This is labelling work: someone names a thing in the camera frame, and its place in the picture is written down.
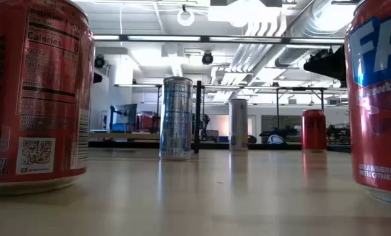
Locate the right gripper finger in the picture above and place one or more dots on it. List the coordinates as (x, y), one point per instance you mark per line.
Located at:
(332, 65)

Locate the red zero sugar cola can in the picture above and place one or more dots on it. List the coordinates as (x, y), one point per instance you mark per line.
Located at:
(314, 131)
(34, 98)

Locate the red strawberry Fanta can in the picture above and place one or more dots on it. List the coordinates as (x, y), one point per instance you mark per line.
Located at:
(378, 131)

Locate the blue silver slim can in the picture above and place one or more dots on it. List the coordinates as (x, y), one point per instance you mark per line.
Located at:
(176, 118)

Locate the white slim beverage can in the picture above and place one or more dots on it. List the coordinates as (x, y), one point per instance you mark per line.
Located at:
(238, 124)

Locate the computer monitor on arm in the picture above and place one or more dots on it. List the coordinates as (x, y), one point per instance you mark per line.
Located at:
(128, 113)

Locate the black background robot arm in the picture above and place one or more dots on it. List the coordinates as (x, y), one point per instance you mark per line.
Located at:
(205, 126)

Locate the red cabinet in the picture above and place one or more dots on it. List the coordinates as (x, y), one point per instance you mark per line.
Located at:
(147, 123)

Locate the black equipment rack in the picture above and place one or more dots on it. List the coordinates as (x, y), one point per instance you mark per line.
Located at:
(337, 134)

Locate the white blue helmet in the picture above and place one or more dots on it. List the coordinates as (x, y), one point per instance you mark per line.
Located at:
(275, 140)

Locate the round black ceiling camera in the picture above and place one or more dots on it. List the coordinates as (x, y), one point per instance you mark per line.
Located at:
(99, 62)

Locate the black ceiling camera cluster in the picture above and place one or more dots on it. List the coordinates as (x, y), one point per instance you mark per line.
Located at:
(319, 54)

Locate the black background gantry frame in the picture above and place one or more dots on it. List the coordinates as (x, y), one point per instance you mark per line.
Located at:
(296, 88)

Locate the wooden shelf black metal frame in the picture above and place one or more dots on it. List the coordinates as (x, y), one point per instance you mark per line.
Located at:
(123, 135)

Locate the black overhead camera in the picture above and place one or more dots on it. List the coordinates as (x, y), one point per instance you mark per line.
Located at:
(207, 59)

